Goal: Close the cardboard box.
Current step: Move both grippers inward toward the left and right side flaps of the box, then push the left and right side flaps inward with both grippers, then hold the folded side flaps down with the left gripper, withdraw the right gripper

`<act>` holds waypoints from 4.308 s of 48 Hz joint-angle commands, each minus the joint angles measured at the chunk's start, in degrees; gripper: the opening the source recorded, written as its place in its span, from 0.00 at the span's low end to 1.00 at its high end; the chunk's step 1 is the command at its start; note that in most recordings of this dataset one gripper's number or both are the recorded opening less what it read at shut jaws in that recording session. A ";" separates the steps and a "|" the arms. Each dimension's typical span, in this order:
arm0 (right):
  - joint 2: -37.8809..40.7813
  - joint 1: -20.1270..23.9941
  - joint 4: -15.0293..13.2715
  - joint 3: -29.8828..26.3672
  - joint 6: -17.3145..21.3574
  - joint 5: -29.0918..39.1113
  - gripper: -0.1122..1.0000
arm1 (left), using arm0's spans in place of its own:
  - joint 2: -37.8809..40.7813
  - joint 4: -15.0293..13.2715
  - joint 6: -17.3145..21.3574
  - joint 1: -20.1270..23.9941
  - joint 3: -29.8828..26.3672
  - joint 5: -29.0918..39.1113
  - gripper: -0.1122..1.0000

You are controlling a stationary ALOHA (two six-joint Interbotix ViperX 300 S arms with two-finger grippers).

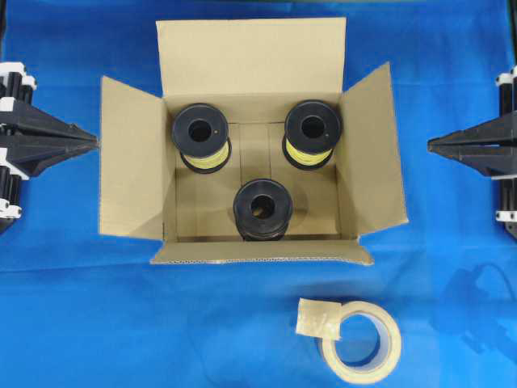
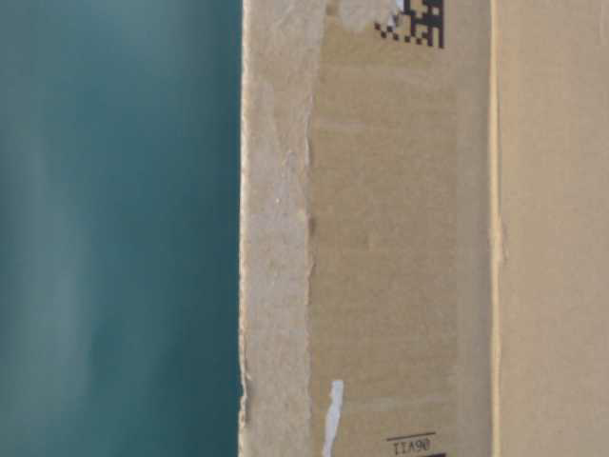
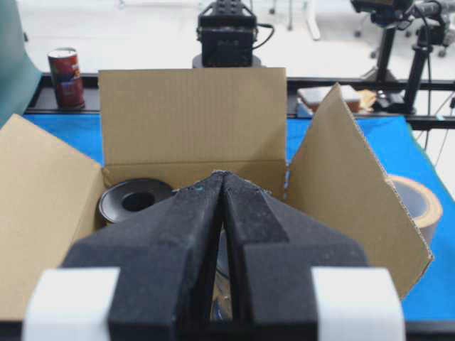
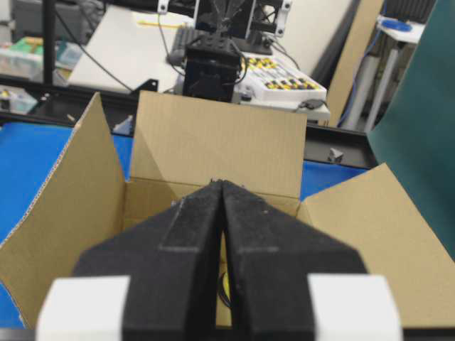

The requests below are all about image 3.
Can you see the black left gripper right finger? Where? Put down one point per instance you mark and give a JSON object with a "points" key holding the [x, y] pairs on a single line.
{"points": [[294, 278]]}

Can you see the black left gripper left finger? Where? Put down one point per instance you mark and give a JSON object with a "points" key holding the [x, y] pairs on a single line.
{"points": [[140, 279]]}

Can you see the brown cardboard box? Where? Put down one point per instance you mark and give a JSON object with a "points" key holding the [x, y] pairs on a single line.
{"points": [[179, 126]]}

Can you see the black round object in box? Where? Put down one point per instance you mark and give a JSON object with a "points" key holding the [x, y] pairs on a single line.
{"points": [[121, 201]]}

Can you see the small box with brown item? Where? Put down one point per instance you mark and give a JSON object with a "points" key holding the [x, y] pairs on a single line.
{"points": [[309, 99]]}

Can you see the beige masking tape roll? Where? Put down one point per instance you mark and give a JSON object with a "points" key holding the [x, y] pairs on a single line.
{"points": [[422, 204]]}

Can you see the blue table cloth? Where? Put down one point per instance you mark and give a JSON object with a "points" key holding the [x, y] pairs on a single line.
{"points": [[391, 140]]}

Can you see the red snack can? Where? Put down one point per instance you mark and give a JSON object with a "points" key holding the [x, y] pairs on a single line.
{"points": [[66, 78]]}

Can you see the black camera tripod stand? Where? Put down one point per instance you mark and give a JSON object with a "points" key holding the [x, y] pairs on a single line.
{"points": [[430, 21]]}

